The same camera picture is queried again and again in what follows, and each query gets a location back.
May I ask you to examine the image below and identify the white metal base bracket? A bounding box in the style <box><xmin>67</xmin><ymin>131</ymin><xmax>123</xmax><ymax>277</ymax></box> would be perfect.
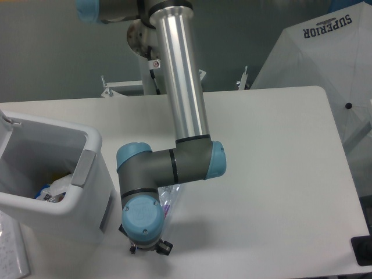
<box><xmin>100</xmin><ymin>69</ymin><xmax>207</xmax><ymax>98</ymax></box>

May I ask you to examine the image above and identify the white superior umbrella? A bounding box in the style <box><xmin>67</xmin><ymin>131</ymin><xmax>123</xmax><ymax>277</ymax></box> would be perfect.
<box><xmin>249</xmin><ymin>1</ymin><xmax>372</xmax><ymax>158</ymax></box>

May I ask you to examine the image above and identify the black device at table edge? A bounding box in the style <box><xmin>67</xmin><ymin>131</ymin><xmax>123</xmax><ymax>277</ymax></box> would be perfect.
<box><xmin>351</xmin><ymin>235</ymin><xmax>371</xmax><ymax>266</ymax></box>

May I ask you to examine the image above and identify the clear plastic wrapper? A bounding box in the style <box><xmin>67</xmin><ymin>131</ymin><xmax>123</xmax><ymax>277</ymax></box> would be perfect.
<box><xmin>50</xmin><ymin>174</ymin><xmax>73</xmax><ymax>203</ymax></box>

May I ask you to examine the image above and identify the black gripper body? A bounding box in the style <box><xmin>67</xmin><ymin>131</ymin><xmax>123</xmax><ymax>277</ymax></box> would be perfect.
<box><xmin>119</xmin><ymin>224</ymin><xmax>162</xmax><ymax>251</ymax></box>

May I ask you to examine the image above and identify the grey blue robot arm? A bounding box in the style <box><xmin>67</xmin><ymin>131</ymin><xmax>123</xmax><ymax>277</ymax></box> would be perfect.
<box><xmin>76</xmin><ymin>1</ymin><xmax>227</xmax><ymax>255</ymax></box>

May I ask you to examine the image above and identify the white trash can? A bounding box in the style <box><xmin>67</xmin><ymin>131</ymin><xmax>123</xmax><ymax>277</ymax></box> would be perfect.
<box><xmin>1</xmin><ymin>110</ymin><xmax>114</xmax><ymax>243</ymax></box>

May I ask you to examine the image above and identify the clear plastic water bottle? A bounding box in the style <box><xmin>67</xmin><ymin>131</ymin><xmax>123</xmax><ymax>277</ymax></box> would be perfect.
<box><xmin>158</xmin><ymin>184</ymin><xmax>182</xmax><ymax>227</ymax></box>

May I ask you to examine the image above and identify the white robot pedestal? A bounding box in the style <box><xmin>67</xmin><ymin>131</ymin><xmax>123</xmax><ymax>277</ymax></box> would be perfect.
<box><xmin>126</xmin><ymin>19</ymin><xmax>160</xmax><ymax>72</ymax></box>

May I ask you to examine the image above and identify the black cable on pedestal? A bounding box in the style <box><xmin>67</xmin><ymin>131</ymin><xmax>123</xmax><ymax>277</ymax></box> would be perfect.
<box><xmin>146</xmin><ymin>46</ymin><xmax>162</xmax><ymax>95</ymax></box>

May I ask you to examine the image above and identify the snack wrapper in bin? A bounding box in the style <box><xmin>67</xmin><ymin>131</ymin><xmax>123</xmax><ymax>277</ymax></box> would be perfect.
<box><xmin>34</xmin><ymin>184</ymin><xmax>66</xmax><ymax>203</ymax></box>

